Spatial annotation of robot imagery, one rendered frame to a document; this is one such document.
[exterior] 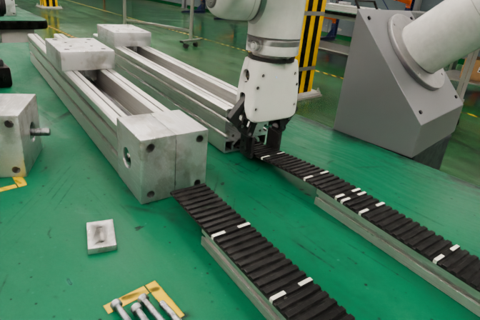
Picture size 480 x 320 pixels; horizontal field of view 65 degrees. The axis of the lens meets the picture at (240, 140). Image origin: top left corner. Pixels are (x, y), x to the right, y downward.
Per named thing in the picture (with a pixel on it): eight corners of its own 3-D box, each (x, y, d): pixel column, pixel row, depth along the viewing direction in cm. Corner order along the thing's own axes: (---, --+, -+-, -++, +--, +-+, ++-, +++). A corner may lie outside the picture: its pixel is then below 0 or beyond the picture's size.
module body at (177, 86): (266, 144, 73) (271, 103, 70) (223, 153, 68) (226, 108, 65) (123, 58, 132) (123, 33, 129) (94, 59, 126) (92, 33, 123)
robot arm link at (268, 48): (268, 41, 54) (265, 62, 55) (311, 41, 58) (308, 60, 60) (234, 32, 60) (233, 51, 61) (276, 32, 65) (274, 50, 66)
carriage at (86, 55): (116, 81, 84) (114, 50, 82) (63, 84, 78) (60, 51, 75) (95, 64, 96) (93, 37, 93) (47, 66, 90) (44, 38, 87)
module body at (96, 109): (177, 163, 63) (179, 115, 60) (118, 176, 57) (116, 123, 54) (65, 60, 121) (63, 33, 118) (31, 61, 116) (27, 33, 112)
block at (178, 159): (218, 184, 58) (223, 126, 54) (141, 204, 51) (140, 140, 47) (190, 160, 64) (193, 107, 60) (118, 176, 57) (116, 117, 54)
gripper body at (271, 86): (261, 55, 54) (253, 127, 59) (311, 53, 60) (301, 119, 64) (232, 46, 60) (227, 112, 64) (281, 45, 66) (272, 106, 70)
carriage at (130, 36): (151, 55, 113) (151, 32, 110) (114, 56, 107) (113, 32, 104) (131, 45, 125) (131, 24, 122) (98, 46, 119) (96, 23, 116)
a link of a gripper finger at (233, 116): (226, 104, 58) (233, 133, 61) (263, 82, 61) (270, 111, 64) (221, 102, 59) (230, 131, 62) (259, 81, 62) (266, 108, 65)
